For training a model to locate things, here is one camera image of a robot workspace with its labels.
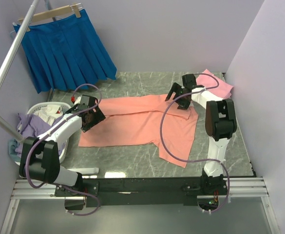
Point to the white laundry basket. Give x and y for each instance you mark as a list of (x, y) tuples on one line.
[(62, 149)]

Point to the white garment in basket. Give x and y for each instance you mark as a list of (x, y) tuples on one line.
[(49, 113)]

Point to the salmon orange t shirt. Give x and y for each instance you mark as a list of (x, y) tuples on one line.
[(136, 121)]

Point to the wooden clip hanger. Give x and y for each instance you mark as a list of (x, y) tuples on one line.
[(74, 8)]

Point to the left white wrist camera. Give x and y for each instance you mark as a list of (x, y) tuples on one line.
[(75, 99)]

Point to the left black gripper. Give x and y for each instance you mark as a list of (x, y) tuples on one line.
[(99, 117)]

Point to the blue grey cloth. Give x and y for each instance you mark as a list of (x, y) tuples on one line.
[(13, 151)]

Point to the white clothes rack pole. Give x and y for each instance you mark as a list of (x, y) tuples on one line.
[(9, 60)]

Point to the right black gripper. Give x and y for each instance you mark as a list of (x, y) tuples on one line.
[(176, 88)]

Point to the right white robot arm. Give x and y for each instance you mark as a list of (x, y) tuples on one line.
[(220, 117)]

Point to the blue pleated skirt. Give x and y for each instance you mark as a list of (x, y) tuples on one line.
[(66, 53)]

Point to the lavender shirt in basket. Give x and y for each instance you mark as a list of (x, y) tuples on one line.
[(31, 125)]

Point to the black base beam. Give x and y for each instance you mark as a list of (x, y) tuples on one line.
[(152, 191)]

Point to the aluminium rail frame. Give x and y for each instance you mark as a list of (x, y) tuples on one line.
[(237, 187)]

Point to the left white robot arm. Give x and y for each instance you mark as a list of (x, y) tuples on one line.
[(40, 157)]

